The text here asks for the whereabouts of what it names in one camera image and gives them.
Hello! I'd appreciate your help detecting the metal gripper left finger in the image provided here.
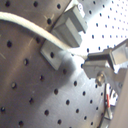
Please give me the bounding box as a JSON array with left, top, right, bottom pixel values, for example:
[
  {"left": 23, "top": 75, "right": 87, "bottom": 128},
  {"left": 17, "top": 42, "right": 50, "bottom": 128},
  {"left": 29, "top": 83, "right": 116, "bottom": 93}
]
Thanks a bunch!
[{"left": 82, "top": 60, "right": 127, "bottom": 94}]

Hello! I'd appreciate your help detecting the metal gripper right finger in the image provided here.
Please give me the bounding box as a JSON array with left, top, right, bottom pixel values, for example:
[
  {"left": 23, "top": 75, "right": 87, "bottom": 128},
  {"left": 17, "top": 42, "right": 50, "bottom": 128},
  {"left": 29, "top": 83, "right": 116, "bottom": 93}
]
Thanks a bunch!
[{"left": 86, "top": 39, "right": 128, "bottom": 65}]

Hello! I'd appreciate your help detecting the white cable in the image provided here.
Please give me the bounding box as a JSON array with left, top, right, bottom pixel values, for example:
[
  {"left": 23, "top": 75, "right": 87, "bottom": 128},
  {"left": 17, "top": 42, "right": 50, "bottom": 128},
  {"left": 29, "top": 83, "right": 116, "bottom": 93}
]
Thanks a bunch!
[{"left": 0, "top": 11, "right": 90, "bottom": 61}]

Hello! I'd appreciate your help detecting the grey metal cable clip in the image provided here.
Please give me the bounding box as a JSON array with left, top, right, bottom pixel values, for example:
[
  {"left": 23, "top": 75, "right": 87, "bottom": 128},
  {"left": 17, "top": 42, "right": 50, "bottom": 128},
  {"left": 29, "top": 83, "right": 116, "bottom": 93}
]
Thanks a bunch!
[{"left": 41, "top": 6, "right": 87, "bottom": 70}]

